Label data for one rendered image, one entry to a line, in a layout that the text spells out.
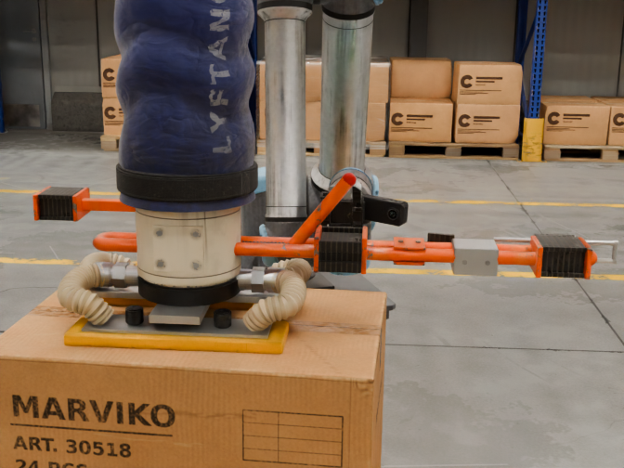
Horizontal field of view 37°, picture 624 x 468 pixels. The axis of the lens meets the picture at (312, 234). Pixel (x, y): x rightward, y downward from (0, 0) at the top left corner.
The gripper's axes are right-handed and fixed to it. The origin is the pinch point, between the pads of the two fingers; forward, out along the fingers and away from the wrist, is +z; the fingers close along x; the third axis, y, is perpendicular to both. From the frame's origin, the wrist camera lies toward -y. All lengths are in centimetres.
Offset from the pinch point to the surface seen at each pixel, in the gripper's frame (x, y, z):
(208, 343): -11.5, 21.7, 28.4
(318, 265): -1.7, 5.8, 18.0
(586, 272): -1.5, -36.2, 18.1
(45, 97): -71, 352, -819
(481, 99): -52, -101, -700
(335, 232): 1.7, 3.4, 10.2
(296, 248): 0.6, 9.3, 16.7
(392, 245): 0.4, -6.0, 12.8
